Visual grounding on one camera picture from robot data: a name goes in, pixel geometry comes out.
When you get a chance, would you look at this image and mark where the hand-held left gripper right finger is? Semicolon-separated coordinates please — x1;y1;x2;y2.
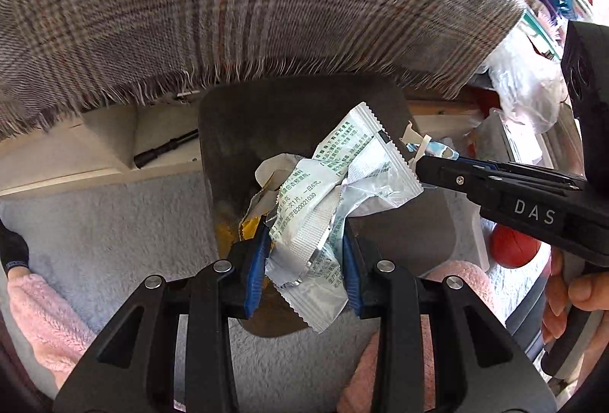
340;222;557;413

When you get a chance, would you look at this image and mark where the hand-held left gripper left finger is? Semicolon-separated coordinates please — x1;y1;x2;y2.
52;222;273;413

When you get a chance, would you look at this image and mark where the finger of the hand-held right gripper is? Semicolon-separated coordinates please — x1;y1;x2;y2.
451;157;588;192
416;156;580;207

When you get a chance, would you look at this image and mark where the torn white blue wrapper strip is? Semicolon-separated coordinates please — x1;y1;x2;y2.
401;122;459;163

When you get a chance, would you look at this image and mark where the silver sachet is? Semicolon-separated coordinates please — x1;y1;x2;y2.
263;157;356;335

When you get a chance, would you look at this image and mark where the white sachet green print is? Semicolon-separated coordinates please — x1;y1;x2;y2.
311;101;425;220

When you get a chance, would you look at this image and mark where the dark grey waste bin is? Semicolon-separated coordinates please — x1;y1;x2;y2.
197;73;461;338

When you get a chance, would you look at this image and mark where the person's right hand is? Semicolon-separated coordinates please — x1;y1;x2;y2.
541;248;609;343

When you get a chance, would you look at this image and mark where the yellow packet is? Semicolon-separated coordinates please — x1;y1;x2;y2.
237;177;286;248

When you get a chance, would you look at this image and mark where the red ball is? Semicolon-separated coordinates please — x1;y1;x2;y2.
489;223;542;271

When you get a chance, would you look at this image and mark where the clear plastic bag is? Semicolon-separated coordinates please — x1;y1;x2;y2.
484;31;568;136

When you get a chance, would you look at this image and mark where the person's right leg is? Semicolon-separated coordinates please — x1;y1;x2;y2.
335;258;498;413

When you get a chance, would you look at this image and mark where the person's leg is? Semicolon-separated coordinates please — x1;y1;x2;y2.
5;274;98;399
335;258;498;413

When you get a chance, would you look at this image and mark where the grey plastic tub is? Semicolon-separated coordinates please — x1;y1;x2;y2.
503;246;553;343

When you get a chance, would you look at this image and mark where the fluffy grey rug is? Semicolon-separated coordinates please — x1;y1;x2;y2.
0;170;505;413

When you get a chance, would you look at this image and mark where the black flashlight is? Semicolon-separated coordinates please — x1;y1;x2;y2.
133;129;199;169

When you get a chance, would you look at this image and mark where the cream bed base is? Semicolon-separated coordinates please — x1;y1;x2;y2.
0;101;206;198

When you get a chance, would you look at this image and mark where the person's left leg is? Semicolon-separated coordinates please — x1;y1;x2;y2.
5;274;98;399

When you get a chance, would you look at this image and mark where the black sock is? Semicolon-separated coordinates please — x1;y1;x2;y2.
0;220;30;278

